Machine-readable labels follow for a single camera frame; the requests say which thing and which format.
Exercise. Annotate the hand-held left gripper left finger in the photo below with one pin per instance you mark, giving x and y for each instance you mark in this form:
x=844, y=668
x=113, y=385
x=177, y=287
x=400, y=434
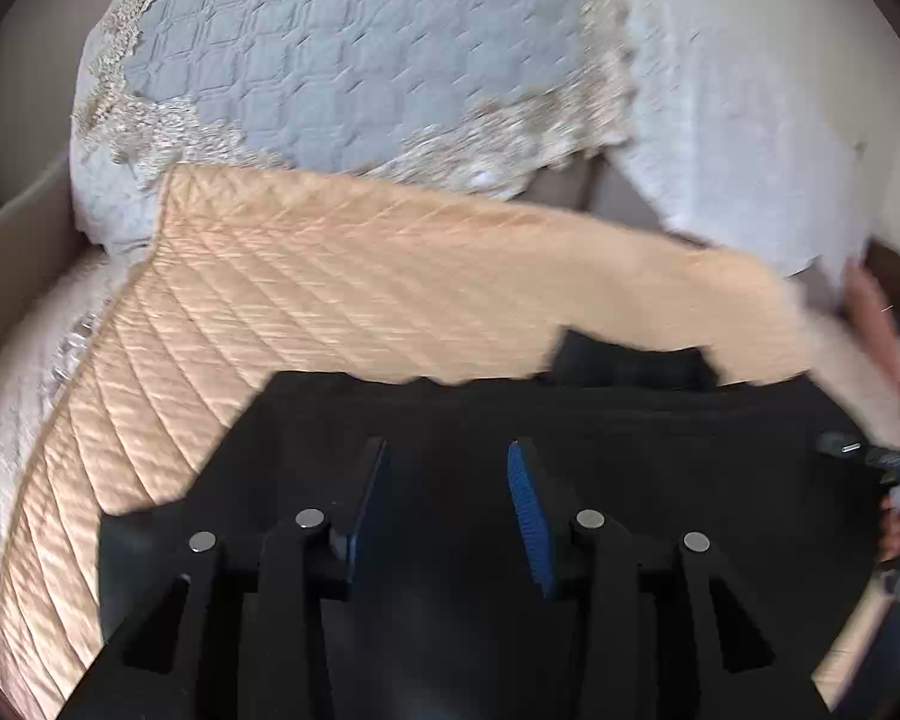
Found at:
x=367, y=510

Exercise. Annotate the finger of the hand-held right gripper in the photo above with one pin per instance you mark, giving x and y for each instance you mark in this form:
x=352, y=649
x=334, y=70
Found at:
x=855, y=448

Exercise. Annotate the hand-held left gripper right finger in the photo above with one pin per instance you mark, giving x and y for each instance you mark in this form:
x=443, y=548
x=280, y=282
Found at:
x=532, y=517

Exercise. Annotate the black leather jacket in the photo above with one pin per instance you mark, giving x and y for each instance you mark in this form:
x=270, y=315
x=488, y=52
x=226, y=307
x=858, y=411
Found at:
x=645, y=427

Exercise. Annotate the peach quilted blanket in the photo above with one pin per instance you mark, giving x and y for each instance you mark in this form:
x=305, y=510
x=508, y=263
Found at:
x=345, y=285

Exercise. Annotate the white crinkled sofa cover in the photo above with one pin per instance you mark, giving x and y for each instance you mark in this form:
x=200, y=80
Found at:
x=15, y=420

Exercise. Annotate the white embossed cover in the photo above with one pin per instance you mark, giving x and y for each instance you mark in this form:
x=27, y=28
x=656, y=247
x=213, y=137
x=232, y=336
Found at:
x=735, y=90

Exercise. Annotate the light blue quilted lace cover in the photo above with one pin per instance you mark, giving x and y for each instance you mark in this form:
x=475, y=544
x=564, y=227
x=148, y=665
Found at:
x=345, y=52

